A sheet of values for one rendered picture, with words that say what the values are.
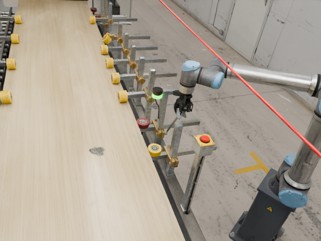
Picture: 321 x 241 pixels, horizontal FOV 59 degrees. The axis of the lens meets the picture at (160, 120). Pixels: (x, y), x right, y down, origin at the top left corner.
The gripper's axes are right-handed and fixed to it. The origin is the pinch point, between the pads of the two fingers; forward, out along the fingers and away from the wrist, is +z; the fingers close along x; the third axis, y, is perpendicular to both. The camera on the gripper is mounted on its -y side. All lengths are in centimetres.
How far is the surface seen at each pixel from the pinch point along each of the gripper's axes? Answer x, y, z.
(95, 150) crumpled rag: -51, 8, 11
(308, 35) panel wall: 255, -159, 17
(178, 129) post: -8.4, 18.1, -6.5
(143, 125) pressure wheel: -19.2, -8.9, 11.4
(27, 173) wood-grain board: -85, 16, 11
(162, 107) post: -8.9, -6.9, -2.9
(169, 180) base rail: -9.3, 21.5, 31.4
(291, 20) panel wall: 253, -197, 10
